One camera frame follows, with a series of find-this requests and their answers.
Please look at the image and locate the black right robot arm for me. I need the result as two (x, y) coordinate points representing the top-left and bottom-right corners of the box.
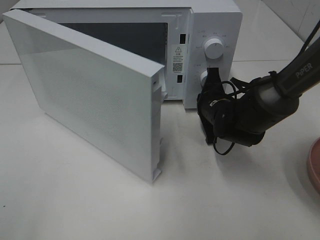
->
(197, 24), (320, 147)

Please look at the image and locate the white microwave oven body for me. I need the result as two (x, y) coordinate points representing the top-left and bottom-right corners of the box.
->
(13, 0), (243, 109)

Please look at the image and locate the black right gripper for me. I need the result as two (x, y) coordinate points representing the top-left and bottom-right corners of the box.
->
(196, 67), (265, 147)

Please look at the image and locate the pink round plate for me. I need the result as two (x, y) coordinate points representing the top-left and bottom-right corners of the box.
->
(306, 138), (320, 193)

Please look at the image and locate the white warning label sticker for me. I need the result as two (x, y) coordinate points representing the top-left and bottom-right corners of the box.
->
(171, 44), (186, 74)

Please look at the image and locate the white upper microwave knob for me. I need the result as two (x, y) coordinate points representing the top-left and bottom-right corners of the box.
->
(204, 38), (224, 60)

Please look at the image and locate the white lower microwave knob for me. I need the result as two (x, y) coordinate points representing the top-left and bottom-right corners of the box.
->
(200, 70), (208, 88)

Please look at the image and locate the white microwave knob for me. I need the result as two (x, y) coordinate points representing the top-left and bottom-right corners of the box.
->
(204, 38), (224, 60)
(200, 70), (208, 88)

